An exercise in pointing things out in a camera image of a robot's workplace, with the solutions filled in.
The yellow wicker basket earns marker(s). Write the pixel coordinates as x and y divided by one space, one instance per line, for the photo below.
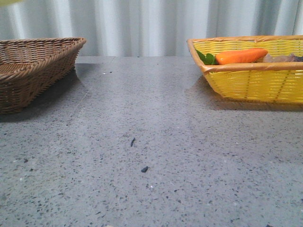
277 82

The pale purple toy item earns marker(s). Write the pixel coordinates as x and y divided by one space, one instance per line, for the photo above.
282 58

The yellow tape roll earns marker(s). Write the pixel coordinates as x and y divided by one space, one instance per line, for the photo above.
8 2

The brown wicker basket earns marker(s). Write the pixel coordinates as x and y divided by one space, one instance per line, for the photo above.
28 67

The orange toy carrot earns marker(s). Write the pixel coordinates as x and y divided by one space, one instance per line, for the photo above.
232 57

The white pleated curtain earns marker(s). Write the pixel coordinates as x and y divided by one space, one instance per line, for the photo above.
132 28

